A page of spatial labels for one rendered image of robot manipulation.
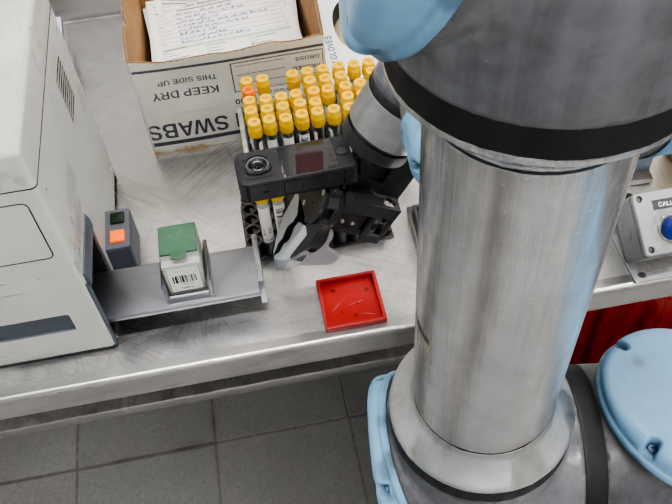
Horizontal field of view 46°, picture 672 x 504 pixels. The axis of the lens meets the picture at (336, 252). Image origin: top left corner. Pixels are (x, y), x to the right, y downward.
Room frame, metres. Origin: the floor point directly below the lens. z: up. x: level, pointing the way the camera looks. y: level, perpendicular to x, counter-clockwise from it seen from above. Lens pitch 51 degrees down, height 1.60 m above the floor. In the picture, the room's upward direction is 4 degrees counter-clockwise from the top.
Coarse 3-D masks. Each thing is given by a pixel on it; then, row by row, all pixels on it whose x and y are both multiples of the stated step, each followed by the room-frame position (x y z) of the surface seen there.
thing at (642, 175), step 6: (642, 162) 0.66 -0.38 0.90; (648, 162) 0.66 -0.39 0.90; (636, 168) 0.66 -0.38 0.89; (642, 168) 0.66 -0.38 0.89; (648, 168) 0.66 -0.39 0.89; (636, 174) 0.66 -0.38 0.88; (642, 174) 0.66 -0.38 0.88; (648, 174) 0.65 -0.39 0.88; (636, 180) 0.65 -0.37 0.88; (642, 180) 0.65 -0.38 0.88; (648, 180) 0.65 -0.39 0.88
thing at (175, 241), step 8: (176, 224) 0.55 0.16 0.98; (184, 224) 0.55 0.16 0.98; (192, 224) 0.54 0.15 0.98; (160, 232) 0.54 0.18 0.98; (168, 232) 0.54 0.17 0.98; (176, 232) 0.54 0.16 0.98; (184, 232) 0.53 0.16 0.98; (192, 232) 0.53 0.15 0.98; (160, 240) 0.53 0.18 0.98; (168, 240) 0.53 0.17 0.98; (176, 240) 0.52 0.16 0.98; (184, 240) 0.52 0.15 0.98; (192, 240) 0.52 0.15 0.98; (160, 248) 0.52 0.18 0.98; (168, 248) 0.51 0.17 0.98; (176, 248) 0.51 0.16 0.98; (184, 248) 0.51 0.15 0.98; (192, 248) 0.51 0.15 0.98; (160, 256) 0.51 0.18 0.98; (176, 256) 0.50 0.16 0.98; (184, 256) 0.50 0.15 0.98
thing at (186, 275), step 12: (192, 252) 0.51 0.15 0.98; (168, 264) 0.50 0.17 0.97; (180, 264) 0.50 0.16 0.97; (192, 264) 0.50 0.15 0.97; (168, 276) 0.50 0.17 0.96; (180, 276) 0.50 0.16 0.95; (192, 276) 0.50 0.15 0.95; (204, 276) 0.50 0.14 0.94; (180, 288) 0.50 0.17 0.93; (192, 288) 0.50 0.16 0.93; (204, 288) 0.50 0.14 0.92
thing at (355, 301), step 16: (368, 272) 0.54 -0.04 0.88; (320, 288) 0.52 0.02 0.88; (336, 288) 0.52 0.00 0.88; (352, 288) 0.52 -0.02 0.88; (368, 288) 0.52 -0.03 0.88; (320, 304) 0.50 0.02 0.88; (336, 304) 0.50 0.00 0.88; (352, 304) 0.50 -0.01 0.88; (368, 304) 0.50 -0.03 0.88; (336, 320) 0.48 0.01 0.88; (352, 320) 0.48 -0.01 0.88; (368, 320) 0.47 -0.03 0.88; (384, 320) 0.47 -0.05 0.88
